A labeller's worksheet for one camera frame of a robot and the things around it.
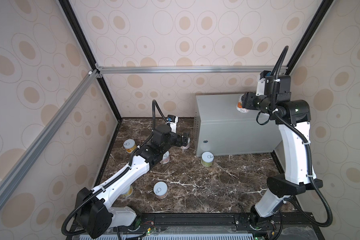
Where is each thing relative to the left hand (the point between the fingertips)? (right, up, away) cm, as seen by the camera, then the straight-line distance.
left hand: (185, 129), depth 74 cm
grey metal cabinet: (+17, +1, +1) cm, 17 cm away
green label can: (+14, -18, +18) cm, 29 cm away
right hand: (+28, +14, -8) cm, 32 cm away
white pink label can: (-13, -32, +6) cm, 36 cm away
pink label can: (0, -12, +27) cm, 29 cm away
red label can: (-12, -18, +18) cm, 28 cm away
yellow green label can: (-31, -34, +6) cm, 46 cm away
